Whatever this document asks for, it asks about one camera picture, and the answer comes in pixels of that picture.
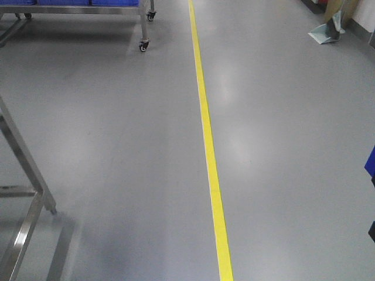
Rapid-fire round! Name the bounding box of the stainless steel wheeled cart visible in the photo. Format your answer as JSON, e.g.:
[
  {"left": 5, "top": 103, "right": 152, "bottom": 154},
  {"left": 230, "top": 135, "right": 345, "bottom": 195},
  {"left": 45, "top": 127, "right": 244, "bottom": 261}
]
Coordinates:
[{"left": 1, "top": 1, "right": 156, "bottom": 52}]

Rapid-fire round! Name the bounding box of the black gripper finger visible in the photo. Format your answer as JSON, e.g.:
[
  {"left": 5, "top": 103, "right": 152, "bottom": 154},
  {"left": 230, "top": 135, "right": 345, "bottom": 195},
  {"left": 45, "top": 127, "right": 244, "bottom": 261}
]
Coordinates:
[{"left": 368, "top": 177, "right": 375, "bottom": 242}]

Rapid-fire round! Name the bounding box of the blue plastic block part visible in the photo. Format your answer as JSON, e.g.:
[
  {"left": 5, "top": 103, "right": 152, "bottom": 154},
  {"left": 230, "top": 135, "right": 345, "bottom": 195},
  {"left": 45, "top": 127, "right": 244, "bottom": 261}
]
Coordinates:
[{"left": 364, "top": 147, "right": 375, "bottom": 184}]

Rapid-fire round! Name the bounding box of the grey dustpan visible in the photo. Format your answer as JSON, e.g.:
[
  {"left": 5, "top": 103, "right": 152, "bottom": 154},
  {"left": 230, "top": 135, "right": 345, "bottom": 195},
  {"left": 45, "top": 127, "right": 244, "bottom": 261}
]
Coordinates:
[{"left": 308, "top": 11, "right": 346, "bottom": 44}]

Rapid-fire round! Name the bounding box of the steel frame rack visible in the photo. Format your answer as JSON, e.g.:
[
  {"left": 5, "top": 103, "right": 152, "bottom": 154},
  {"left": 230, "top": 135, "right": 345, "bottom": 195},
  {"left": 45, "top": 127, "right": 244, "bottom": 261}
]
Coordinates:
[{"left": 1, "top": 100, "right": 57, "bottom": 280}]

